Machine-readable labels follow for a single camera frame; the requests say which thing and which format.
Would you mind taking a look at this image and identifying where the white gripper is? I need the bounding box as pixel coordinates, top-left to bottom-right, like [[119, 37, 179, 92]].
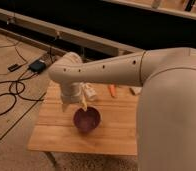
[[60, 83, 88, 111]]

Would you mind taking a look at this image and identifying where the orange pepper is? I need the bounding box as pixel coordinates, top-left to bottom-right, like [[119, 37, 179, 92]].
[[109, 84, 117, 98]]

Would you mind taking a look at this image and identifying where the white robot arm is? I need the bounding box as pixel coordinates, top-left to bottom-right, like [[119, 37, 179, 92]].
[[49, 47, 196, 171]]

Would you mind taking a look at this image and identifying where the purple ceramic bowl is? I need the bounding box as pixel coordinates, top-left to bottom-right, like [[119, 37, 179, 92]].
[[73, 107, 101, 133]]

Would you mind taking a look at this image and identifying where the white plastic bottle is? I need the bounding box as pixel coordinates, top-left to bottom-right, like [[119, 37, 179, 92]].
[[82, 83, 97, 101]]

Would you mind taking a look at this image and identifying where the wooden table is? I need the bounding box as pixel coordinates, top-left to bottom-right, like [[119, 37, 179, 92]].
[[28, 82, 138, 155]]

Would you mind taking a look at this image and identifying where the beige sponge block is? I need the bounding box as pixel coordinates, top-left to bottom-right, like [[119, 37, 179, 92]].
[[130, 87, 142, 95]]

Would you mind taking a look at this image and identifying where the black power adapter box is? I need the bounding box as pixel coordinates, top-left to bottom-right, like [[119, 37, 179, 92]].
[[28, 60, 46, 73]]

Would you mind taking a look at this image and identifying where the small black device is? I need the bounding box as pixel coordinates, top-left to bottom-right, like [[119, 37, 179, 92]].
[[8, 64, 20, 72]]

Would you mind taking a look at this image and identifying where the long metal rail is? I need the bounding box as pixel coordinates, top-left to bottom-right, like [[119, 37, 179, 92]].
[[0, 8, 141, 56]]

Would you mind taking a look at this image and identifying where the black floor cable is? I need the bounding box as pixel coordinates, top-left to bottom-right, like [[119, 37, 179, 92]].
[[0, 34, 59, 120]]

